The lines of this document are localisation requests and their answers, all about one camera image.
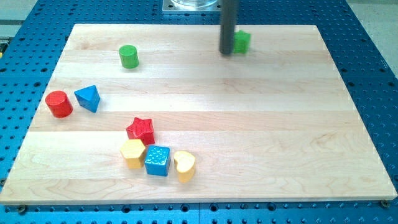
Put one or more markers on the blue triangle block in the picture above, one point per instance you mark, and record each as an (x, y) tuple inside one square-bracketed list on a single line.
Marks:
[(88, 98)]

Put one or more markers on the red cylinder block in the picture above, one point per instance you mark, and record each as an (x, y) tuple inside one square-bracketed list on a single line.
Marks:
[(59, 104)]

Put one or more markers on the green star block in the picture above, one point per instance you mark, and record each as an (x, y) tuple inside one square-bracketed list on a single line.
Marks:
[(242, 41)]

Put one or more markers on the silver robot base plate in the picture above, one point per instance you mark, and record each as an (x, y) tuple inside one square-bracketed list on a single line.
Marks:
[(191, 5)]

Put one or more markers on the yellow hexagon block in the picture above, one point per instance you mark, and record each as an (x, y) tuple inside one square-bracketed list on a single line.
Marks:
[(133, 152)]

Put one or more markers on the green cylinder block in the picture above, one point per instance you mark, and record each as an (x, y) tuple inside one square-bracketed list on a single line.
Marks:
[(128, 56)]

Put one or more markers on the light wooden board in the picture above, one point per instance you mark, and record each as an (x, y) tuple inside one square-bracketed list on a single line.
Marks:
[(275, 124)]

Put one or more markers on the board stop screw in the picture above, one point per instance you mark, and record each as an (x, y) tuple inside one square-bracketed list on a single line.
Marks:
[(385, 203), (21, 209)]

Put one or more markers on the yellow heart block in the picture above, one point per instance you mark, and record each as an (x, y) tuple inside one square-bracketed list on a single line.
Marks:
[(184, 165)]

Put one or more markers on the blue cube block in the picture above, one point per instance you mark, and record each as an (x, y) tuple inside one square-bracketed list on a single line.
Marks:
[(157, 161)]

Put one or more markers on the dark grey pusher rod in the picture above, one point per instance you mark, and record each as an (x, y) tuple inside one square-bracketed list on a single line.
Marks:
[(229, 14)]

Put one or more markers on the red star block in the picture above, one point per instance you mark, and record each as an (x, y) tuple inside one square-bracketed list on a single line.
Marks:
[(141, 129)]

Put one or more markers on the right board stop screw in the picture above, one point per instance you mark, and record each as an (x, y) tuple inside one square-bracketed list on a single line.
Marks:
[(385, 203)]

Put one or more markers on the left board stop screw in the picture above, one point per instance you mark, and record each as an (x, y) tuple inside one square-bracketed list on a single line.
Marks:
[(21, 209)]

